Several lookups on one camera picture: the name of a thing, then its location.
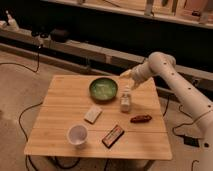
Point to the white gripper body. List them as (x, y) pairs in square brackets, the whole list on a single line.
[(141, 73)]

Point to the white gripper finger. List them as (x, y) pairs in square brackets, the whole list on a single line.
[(135, 85), (126, 74)]

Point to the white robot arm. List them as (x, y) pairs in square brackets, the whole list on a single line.
[(163, 65)]

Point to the green ceramic bowl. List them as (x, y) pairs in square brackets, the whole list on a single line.
[(103, 89)]

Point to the small white bottle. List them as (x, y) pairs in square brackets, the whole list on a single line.
[(125, 100)]

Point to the red-brown sausage snack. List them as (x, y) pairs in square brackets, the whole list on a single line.
[(141, 119)]

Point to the dark chocolate bar box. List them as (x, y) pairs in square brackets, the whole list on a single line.
[(112, 136)]

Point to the wooden table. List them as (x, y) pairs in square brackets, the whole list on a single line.
[(65, 105)]

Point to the black power adapter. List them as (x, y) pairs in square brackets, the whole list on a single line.
[(191, 141)]

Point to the black device on ledge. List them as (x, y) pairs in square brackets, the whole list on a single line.
[(59, 35)]

